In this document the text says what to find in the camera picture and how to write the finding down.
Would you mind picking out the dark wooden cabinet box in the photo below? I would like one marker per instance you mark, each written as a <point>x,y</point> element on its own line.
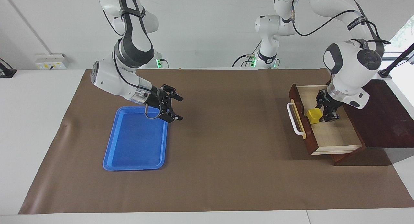
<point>385,117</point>

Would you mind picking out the black camera stand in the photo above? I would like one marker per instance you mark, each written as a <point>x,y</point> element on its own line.
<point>396,60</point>

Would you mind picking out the white wall socket box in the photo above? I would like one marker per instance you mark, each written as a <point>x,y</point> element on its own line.
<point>51,62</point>

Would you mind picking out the yellow cube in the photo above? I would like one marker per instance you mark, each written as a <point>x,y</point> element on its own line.
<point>313,116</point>

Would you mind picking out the brown table mat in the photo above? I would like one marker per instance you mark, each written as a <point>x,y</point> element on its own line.
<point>226,159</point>

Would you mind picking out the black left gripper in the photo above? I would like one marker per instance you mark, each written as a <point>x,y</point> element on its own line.
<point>333,99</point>

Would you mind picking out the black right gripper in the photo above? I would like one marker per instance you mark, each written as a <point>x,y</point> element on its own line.
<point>158,101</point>

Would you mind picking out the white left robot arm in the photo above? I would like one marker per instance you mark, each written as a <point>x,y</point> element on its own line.
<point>349,62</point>

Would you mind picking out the blue plastic tray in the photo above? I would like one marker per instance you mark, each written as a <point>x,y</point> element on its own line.
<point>136,146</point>

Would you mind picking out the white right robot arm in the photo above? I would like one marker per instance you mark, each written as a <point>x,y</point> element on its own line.
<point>132,46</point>

